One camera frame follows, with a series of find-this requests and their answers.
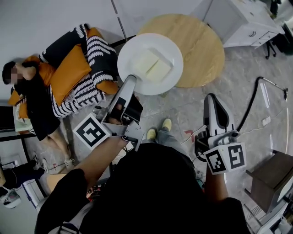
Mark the light wooden board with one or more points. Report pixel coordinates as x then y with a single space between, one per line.
57 182

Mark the black office chair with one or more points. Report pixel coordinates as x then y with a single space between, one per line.
281 43

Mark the orange pillow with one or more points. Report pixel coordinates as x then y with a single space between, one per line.
68 73

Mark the orange sofa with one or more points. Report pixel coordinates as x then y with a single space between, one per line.
107 85

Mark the white cabinet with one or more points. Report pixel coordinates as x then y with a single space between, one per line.
229 20

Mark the white round plate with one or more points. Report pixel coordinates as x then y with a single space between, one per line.
130 53

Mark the person's right forearm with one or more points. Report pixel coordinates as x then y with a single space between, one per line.
216 187

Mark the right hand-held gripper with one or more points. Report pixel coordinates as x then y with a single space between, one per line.
225 157

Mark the white power adaptor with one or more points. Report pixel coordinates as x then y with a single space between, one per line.
266 121

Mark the black figurine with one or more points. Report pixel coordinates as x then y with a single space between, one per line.
274 9

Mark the yellow shoe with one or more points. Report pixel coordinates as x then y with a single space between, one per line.
151 134
166 124

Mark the red black equipment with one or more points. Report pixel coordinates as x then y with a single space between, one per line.
97 190

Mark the round wooden table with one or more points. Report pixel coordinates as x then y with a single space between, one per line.
201 45

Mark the white printed cloth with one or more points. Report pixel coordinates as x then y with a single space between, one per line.
21 123

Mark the person's black shirt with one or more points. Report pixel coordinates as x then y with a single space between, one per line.
155 189

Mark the person's left forearm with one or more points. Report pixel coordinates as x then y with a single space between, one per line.
98 160

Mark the person's grey trousers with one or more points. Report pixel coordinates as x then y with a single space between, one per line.
167 139

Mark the black patterned cushion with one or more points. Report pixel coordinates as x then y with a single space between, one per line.
61 45

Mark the black metal shelf frame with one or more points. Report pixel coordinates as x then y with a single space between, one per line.
7 118

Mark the person's left hand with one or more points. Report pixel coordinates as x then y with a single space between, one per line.
117 112

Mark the black and white patterned sleeve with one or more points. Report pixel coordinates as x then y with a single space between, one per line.
100 52

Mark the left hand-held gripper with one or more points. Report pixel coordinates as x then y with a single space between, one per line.
91 132

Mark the white round device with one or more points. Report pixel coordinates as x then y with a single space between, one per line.
11 201

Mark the dark brown side table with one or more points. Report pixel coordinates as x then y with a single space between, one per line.
272 176

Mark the metal mop pole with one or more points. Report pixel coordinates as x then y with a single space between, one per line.
119 21

